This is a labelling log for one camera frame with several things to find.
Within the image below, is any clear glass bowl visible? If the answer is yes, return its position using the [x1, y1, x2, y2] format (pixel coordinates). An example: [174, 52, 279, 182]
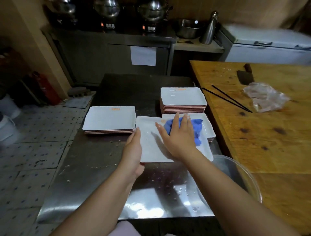
[197, 155, 262, 209]

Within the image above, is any loose light floor tile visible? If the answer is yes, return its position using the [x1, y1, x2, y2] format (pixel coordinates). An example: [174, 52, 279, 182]
[63, 95, 94, 109]

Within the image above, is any white chest freezer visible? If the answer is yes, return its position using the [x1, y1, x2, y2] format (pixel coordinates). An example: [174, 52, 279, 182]
[215, 23, 311, 65]

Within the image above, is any grey brick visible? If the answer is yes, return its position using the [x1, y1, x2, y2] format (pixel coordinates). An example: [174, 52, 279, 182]
[67, 87, 91, 98]

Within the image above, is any black chopstick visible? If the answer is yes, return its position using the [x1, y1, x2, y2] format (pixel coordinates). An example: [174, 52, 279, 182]
[202, 88, 251, 113]
[211, 85, 253, 113]

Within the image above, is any beige side counter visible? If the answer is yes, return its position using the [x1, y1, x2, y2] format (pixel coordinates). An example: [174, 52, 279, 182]
[175, 39, 225, 53]

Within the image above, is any white paper sheet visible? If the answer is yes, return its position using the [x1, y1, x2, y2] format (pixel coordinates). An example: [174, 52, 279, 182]
[130, 46, 157, 66]

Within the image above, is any black induction cooker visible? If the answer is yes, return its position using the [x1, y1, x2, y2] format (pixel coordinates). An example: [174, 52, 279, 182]
[100, 19, 116, 31]
[142, 22, 157, 33]
[54, 14, 78, 27]

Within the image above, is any stack of wiped white plates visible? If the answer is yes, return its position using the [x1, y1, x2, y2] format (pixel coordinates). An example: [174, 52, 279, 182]
[135, 115, 214, 163]

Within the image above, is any crumpled clear plastic bag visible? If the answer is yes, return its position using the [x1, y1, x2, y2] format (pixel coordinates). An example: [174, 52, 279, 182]
[243, 82, 291, 113]

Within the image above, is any person's right forearm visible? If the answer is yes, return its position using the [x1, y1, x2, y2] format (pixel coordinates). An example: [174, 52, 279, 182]
[187, 150, 302, 236]

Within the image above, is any blue cloth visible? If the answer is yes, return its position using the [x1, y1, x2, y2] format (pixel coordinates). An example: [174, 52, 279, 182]
[163, 117, 203, 146]

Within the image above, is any steel jug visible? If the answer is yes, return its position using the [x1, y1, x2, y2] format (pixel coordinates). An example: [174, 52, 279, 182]
[200, 11, 219, 45]

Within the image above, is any stainless steel cabinet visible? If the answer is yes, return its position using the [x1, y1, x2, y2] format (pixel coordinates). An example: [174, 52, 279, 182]
[42, 28, 177, 86]

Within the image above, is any steel cleaver with dark handle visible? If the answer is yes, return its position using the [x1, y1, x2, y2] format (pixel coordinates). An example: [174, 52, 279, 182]
[237, 64, 255, 86]

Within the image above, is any person's right hand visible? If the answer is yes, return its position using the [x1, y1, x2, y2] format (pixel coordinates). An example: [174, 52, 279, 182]
[155, 111, 201, 162]

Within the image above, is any person's left hand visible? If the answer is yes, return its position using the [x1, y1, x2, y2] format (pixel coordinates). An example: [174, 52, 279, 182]
[120, 127, 145, 182]

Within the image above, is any wooden table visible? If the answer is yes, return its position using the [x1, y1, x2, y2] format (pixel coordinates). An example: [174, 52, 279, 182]
[189, 60, 311, 229]

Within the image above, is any red fire extinguisher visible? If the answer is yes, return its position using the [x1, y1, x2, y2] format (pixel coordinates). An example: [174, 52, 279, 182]
[33, 72, 61, 105]

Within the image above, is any white plastic bucket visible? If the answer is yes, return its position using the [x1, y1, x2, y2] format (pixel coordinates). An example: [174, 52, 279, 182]
[0, 115, 19, 146]
[0, 93, 21, 118]

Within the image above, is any steel work table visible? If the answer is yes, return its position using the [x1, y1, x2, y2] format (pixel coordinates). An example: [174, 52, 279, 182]
[36, 74, 243, 236]

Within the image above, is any person's left forearm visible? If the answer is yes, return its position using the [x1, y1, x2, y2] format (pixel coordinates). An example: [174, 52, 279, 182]
[50, 170, 136, 236]

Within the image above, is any steel basin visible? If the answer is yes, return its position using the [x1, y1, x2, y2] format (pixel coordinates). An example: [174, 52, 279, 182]
[173, 19, 203, 39]

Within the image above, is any dark storage rack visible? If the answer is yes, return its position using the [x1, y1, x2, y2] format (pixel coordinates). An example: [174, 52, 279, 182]
[0, 46, 34, 107]

